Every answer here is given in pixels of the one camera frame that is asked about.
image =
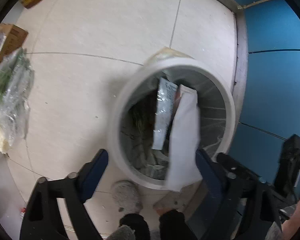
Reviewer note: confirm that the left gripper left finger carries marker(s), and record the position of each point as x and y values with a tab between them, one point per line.
42	218

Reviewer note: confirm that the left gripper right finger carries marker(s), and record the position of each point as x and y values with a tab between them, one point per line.
243	205

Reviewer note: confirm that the left grey slipper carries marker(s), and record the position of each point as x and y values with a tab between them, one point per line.
127	197

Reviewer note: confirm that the red white snack bag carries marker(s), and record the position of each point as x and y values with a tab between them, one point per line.
165	103

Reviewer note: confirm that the white trash bin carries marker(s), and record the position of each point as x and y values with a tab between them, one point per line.
130	135

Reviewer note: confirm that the blue kitchen cabinets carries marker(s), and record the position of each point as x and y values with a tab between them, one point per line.
271	105

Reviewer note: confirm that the brown cardboard box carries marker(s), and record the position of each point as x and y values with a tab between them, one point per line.
11	38

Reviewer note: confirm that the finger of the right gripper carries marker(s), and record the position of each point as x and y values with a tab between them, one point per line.
228	162

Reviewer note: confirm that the plastic bag with vegetables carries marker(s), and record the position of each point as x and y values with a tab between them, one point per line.
16	81

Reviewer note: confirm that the white tissue paper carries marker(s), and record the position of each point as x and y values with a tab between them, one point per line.
184	141

